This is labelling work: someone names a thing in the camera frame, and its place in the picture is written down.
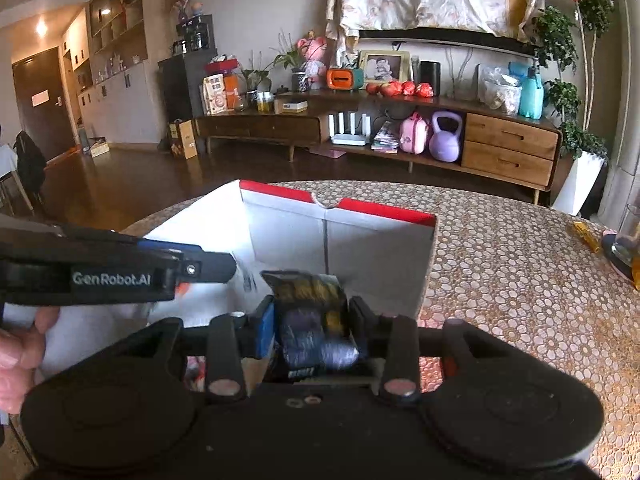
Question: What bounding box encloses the black water dispenser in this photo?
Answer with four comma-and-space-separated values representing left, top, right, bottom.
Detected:
172, 14, 215, 57

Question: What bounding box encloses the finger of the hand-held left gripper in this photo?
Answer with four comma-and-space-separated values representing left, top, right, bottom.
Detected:
136, 239, 203, 257
172, 251, 237, 285

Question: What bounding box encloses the teal spray bottle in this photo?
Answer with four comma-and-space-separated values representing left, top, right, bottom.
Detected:
517, 62, 546, 120

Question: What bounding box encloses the green potted plant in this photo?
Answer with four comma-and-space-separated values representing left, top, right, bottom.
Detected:
239, 49, 303, 106

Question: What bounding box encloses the dark round tray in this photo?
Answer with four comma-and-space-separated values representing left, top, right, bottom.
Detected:
600, 230, 640, 282

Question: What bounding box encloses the white router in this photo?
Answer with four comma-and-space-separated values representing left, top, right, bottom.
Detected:
327, 111, 373, 147

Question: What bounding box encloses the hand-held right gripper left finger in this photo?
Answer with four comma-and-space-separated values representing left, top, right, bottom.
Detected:
114, 295, 277, 403

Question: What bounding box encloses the black television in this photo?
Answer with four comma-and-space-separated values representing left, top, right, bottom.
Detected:
359, 26, 541, 58

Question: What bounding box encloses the brown paper bag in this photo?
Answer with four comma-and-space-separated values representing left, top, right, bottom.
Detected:
169, 119, 197, 160

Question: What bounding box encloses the orange and teal radio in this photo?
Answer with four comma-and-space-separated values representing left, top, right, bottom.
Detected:
326, 67, 365, 90

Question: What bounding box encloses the drinking glass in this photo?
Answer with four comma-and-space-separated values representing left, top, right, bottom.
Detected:
612, 200, 640, 267

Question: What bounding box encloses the clear plastic bag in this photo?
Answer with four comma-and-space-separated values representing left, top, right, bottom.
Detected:
477, 65, 523, 116

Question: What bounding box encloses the black snack packet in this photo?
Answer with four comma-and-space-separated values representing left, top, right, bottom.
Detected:
260, 270, 361, 382

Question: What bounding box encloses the person's left hand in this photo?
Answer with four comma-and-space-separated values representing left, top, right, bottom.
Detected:
0, 306, 62, 413

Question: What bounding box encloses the artificial green tree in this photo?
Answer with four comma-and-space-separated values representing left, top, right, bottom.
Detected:
530, 0, 616, 161

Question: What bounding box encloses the black cylinder speaker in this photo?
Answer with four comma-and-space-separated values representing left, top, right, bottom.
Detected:
419, 61, 442, 97

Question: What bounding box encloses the pink bag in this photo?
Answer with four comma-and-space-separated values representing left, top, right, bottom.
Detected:
398, 112, 432, 154

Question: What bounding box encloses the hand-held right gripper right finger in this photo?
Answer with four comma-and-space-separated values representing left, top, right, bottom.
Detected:
348, 296, 506, 407

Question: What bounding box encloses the open box on floor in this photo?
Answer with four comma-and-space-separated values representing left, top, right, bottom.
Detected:
82, 135, 111, 157

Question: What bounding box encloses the stack of magazines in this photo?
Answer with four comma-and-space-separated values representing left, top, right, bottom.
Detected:
371, 121, 401, 153

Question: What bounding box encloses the red and white cardboard box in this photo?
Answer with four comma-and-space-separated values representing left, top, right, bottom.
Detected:
2, 179, 438, 392

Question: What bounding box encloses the framed photo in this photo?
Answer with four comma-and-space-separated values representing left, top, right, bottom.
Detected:
358, 50, 412, 85

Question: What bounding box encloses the orange and white carton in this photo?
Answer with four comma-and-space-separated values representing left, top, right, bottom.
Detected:
201, 74, 227, 116

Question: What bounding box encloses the wooden tv cabinet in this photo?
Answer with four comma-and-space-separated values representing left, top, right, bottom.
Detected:
194, 91, 563, 206

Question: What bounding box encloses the purple kettlebell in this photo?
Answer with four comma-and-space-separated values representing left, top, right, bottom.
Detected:
429, 111, 463, 163

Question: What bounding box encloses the black jacket on chair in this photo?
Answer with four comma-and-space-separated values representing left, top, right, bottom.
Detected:
12, 131, 48, 196

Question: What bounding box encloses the wall shelving unit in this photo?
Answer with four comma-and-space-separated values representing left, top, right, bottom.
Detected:
62, 0, 149, 126

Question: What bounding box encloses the black mini fridge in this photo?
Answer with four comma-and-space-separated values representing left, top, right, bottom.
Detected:
158, 50, 218, 143

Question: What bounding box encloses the small yellow packet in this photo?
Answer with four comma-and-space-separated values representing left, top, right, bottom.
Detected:
570, 220, 601, 254

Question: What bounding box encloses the brown door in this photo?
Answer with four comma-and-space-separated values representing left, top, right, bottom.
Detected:
11, 46, 76, 161

